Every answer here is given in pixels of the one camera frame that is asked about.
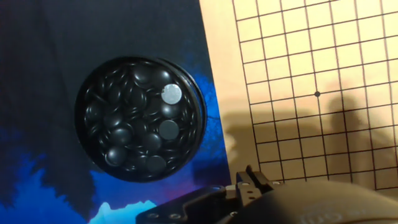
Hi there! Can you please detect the tan Go board sheet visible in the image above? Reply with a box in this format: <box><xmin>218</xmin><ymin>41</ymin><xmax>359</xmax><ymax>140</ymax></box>
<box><xmin>198</xmin><ymin>0</ymin><xmax>398</xmax><ymax>198</ymax></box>

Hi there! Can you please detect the blue and black table mat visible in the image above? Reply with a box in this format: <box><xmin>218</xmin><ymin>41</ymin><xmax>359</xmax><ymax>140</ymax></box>
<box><xmin>0</xmin><ymin>0</ymin><xmax>233</xmax><ymax>224</ymax></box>

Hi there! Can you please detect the black bowl of black stones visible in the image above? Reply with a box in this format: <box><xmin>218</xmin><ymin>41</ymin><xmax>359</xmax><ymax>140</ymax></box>
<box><xmin>74</xmin><ymin>55</ymin><xmax>208</xmax><ymax>183</ymax></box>

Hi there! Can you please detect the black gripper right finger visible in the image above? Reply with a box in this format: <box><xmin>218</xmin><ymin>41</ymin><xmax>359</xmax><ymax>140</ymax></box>
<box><xmin>247</xmin><ymin>165</ymin><xmax>282</xmax><ymax>200</ymax></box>

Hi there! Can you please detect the black go stone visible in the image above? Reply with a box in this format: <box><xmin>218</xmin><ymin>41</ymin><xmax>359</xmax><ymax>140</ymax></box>
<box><xmin>160</xmin><ymin>83</ymin><xmax>183</xmax><ymax>105</ymax></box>
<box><xmin>146</xmin><ymin>154</ymin><xmax>167</xmax><ymax>174</ymax></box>
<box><xmin>151</xmin><ymin>68</ymin><xmax>174</xmax><ymax>88</ymax></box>
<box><xmin>158</xmin><ymin>119</ymin><xmax>180</xmax><ymax>141</ymax></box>

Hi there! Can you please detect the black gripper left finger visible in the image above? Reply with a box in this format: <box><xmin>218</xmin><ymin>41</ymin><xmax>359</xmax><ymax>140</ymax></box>
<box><xmin>136</xmin><ymin>172</ymin><xmax>249</xmax><ymax>224</ymax></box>

